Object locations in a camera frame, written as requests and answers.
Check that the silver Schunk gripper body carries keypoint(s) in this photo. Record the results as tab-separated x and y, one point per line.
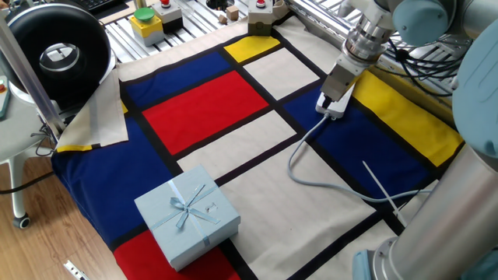
340	83

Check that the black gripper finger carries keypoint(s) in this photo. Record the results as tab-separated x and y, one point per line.
327	102

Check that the white four-socket power strip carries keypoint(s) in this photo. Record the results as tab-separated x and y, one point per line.
339	109

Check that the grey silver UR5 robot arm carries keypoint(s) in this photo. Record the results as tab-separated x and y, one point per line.
447	218

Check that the grey box red button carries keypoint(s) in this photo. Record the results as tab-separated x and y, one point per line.
260	19

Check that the Mondrian pattern tablecloth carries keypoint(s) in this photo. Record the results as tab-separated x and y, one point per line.
202	109

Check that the wooden cube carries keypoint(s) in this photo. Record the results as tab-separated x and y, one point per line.
232	12
222	19

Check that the black box red button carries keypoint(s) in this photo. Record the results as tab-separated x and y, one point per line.
168	17

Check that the yellow box green button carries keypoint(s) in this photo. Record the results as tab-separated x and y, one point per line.
147	29

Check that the light blue ribboned gift box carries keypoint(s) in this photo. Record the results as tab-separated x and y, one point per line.
183	233

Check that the black keyboard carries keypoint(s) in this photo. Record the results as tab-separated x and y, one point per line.
97	4

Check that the metal strip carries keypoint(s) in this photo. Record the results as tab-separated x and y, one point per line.
76	270

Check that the aluminium post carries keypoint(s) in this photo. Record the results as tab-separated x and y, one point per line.
31	78

